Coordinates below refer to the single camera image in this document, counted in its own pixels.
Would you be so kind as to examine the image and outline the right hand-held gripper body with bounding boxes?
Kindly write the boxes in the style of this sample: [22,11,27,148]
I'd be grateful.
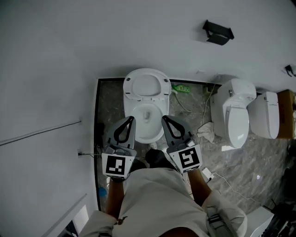
[166,137,204,174]

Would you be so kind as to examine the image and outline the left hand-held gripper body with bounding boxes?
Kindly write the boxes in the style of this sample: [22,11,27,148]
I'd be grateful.
[101,145,137,181]

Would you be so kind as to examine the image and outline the person's left forearm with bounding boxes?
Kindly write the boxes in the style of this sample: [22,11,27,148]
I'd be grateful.
[105,178,127,219]

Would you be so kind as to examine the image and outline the person's right forearm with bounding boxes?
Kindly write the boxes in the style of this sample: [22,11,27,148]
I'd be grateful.
[186,171,212,207]

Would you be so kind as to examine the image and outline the white oval toilet bowl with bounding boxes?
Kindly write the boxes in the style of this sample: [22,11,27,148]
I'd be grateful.
[123,96,171,144]

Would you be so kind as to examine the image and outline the white toilet with tank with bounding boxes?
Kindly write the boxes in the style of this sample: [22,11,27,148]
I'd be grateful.
[210,78,258,149]

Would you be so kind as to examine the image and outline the white round disc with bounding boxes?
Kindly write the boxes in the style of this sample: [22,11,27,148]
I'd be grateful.
[123,68,172,100]

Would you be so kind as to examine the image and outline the white boxy closed toilet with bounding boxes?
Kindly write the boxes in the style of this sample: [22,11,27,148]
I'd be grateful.
[247,91,281,140]

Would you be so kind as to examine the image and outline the crumpled white cloth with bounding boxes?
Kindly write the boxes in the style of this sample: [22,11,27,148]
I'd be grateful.
[196,122,216,143]

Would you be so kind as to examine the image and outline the white power adapter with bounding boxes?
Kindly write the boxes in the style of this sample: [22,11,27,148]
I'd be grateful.
[201,168,216,181]

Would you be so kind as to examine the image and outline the person's dark trousers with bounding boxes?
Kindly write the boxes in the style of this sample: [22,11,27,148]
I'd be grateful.
[131,149,177,172]

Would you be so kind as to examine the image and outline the green plastic bottle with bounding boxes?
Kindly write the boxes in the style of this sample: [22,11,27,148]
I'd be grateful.
[171,84,191,94]

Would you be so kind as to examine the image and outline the person's beige shirt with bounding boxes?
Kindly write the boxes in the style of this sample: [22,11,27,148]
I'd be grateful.
[78,168,248,237]

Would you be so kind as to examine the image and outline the dark glass window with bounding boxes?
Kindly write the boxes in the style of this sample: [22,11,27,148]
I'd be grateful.
[61,219,80,237]

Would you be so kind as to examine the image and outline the white box-shaped fixture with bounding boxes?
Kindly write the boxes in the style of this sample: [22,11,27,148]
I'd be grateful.
[246,206,275,237]

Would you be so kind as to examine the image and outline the open cardboard box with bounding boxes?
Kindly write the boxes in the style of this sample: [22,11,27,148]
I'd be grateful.
[277,89,296,140]

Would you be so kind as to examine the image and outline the dark equipment clutter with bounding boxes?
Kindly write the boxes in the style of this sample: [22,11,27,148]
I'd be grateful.
[263,199,296,237]

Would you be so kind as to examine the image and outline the black plugged wall cable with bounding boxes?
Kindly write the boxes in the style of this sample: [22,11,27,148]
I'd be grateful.
[77,150,104,159]

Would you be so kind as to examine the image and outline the grey flexible hose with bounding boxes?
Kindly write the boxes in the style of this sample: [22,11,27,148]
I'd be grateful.
[173,92,193,113]

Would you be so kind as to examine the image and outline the thin white floor cable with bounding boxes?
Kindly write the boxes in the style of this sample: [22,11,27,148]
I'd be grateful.
[202,83,217,127]

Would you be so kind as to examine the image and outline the white adapter cable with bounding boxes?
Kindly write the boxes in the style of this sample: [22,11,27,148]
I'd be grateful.
[212,172,265,207]

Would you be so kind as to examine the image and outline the grey buckled strap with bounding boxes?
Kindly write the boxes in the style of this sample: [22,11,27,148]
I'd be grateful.
[207,214,224,230]

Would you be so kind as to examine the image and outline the grey wall cable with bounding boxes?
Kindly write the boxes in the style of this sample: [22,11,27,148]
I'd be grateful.
[0,120,82,147]

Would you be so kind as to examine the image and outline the black wall paper holder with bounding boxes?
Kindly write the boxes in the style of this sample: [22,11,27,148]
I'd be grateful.
[202,20,235,46]

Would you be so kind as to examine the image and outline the small black wall hook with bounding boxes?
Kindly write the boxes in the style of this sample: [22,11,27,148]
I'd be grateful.
[284,64,296,78]

